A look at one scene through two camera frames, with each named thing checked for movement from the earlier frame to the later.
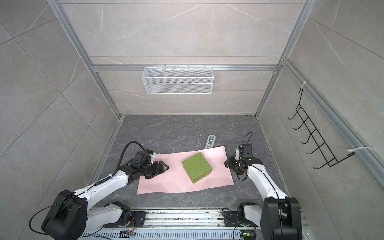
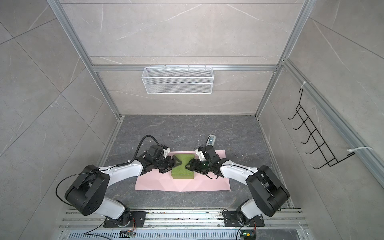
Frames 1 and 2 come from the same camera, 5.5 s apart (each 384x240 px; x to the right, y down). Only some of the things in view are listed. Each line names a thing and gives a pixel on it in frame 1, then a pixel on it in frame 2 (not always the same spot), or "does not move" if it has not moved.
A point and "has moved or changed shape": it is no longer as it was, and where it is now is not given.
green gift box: [196, 167] has moved or changed shape
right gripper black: [230, 162] -> [196, 168]
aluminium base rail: [174, 224] does not move
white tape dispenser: [210, 141] does not move
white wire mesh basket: [177, 80] does not move
